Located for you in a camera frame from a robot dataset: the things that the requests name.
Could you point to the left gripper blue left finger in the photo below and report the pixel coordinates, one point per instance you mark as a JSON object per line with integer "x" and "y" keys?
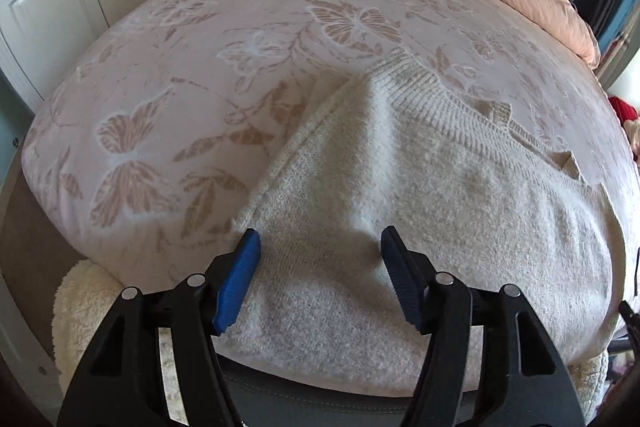
{"x": 232, "y": 274}

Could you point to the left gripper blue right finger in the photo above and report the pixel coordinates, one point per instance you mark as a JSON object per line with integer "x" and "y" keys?
{"x": 411, "y": 273}

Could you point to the cream knitted sweater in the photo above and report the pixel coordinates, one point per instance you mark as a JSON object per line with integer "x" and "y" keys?
{"x": 461, "y": 182}

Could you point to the white fluffy rug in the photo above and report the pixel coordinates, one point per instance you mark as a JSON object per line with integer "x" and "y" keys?
{"x": 81, "y": 301}

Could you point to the pink butterfly bedspread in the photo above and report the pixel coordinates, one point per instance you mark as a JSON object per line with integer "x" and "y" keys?
{"x": 159, "y": 131}

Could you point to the red and cream plush toy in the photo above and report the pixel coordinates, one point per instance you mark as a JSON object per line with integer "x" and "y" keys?
{"x": 629, "y": 120}

